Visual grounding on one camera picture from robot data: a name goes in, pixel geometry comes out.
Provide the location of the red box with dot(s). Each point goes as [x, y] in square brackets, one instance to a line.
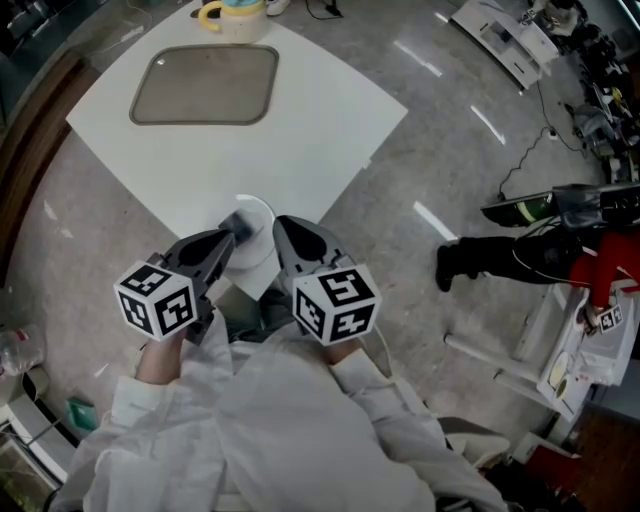
[550, 460]

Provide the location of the person's left forearm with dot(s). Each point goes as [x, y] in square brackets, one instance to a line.
[157, 357]

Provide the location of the white round plate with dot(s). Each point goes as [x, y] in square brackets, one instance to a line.
[255, 250]

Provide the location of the brown wooden platform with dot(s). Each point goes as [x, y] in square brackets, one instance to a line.
[30, 150]

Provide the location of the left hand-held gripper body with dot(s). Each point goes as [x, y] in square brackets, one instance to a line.
[150, 300]

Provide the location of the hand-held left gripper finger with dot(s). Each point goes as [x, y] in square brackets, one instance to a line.
[222, 270]
[200, 250]

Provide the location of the person's grey trousers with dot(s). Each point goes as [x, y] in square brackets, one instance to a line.
[270, 310]

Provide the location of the green flat box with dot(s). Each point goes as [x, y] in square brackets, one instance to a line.
[81, 415]

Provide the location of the light blue jug lid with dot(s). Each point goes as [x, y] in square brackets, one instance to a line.
[242, 4]

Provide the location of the small dark object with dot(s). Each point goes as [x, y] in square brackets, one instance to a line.
[244, 227]

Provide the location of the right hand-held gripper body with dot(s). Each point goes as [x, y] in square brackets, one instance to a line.
[340, 305]

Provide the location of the person's right forearm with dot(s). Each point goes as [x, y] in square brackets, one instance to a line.
[345, 352]

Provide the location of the white low cabinet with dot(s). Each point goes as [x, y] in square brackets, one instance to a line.
[520, 55]

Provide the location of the white square table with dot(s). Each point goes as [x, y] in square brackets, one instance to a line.
[310, 125]

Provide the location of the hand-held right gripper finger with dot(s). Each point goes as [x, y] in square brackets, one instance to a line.
[300, 240]

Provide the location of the clear plastic bottles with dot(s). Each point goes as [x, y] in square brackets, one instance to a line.
[20, 350]

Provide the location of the person's white coat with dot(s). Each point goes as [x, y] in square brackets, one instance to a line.
[280, 425]

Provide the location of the white box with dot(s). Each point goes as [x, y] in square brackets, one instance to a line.
[605, 360]

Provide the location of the grey rectangular tray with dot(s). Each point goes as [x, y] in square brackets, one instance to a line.
[200, 85]

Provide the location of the small white side table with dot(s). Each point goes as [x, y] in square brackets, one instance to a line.
[500, 357]

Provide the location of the small cream plate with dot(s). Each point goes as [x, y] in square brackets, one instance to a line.
[559, 365]

